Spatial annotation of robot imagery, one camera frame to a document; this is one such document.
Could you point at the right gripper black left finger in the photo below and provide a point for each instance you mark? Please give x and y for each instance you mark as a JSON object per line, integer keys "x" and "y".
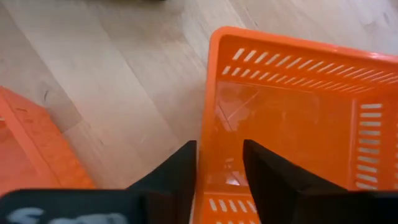
{"x": 174, "y": 180}

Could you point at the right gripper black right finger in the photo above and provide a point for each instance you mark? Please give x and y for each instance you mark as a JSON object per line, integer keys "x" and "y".
{"x": 270, "y": 183}

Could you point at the orange plastic slotted basket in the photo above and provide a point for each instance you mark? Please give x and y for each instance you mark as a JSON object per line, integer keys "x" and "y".
{"x": 280, "y": 118}
{"x": 34, "y": 149}

